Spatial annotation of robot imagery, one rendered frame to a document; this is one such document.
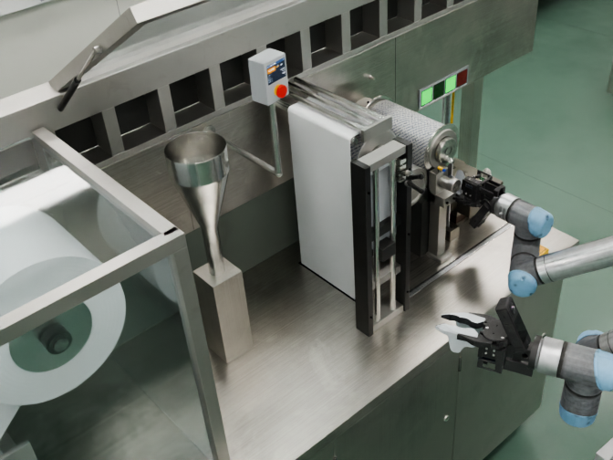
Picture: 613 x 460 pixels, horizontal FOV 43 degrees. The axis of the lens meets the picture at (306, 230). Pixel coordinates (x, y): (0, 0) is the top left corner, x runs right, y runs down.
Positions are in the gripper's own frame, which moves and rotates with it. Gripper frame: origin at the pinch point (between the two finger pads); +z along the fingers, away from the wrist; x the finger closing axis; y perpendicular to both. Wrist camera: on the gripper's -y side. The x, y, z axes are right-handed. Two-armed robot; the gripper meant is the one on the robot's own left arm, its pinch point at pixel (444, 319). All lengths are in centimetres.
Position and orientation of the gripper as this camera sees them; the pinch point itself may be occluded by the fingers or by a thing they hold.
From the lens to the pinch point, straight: 167.8
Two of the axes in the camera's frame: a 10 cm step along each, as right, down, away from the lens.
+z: -9.0, -2.1, 3.8
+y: 0.1, 8.7, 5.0
